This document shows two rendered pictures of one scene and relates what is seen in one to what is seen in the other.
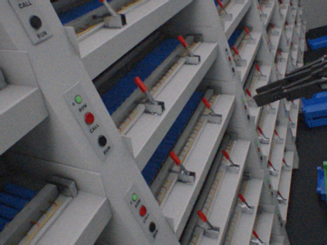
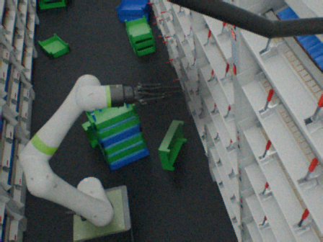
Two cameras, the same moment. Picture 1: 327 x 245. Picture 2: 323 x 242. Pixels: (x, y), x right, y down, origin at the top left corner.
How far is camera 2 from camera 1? 2.18 m
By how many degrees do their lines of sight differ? 102
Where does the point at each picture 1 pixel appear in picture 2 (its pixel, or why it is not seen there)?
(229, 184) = (226, 140)
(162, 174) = not seen: hidden behind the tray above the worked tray
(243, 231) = (227, 163)
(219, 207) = (221, 125)
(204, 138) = (224, 104)
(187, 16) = not seen: hidden behind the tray
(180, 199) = (208, 75)
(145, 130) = (203, 39)
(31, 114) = not seen: outside the picture
